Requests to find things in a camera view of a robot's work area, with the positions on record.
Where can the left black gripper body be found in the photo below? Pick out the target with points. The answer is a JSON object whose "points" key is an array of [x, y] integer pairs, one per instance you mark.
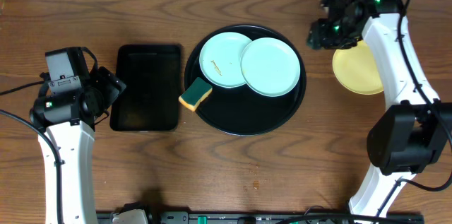
{"points": [[111, 85]]}

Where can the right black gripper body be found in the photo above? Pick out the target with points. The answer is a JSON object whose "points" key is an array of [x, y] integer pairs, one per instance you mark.
{"points": [[331, 36]]}

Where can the yellow plate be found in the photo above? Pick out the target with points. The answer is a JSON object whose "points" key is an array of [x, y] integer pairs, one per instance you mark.
{"points": [[356, 70]]}

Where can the light blue plate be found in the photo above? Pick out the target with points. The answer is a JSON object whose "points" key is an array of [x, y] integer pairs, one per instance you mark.
{"points": [[220, 58], [270, 67]]}

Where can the green yellow sponge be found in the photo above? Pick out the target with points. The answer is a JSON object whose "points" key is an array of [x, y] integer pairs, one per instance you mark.
{"points": [[196, 93]]}

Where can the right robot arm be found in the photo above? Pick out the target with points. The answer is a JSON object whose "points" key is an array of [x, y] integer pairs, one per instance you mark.
{"points": [[416, 125]]}

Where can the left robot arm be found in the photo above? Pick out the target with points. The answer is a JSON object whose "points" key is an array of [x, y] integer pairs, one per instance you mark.
{"points": [[66, 122]]}

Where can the rectangular black tray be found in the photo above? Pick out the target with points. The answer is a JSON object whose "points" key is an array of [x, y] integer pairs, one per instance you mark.
{"points": [[152, 75]]}

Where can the round black tray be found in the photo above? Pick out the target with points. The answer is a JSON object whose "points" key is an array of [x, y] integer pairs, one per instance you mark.
{"points": [[241, 111]]}

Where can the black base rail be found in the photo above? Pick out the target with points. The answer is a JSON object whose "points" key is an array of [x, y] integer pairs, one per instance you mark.
{"points": [[180, 217]]}

